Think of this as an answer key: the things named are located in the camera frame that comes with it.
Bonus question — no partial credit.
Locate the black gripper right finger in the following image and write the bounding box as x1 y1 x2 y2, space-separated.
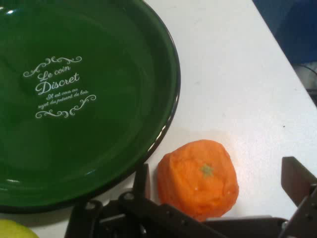
278 156 317 238

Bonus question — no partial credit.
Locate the yellow-green toy pear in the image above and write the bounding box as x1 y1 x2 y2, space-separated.
0 219 40 238

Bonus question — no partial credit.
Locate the orange toy mandarin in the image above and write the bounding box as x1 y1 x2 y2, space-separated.
157 139 240 222

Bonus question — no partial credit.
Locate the green enamel plate with lettering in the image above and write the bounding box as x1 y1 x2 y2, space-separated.
0 0 181 214

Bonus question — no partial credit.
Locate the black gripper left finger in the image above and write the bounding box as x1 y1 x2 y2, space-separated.
64 163 223 238

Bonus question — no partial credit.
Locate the blue box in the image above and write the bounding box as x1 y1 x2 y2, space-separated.
252 0 317 65

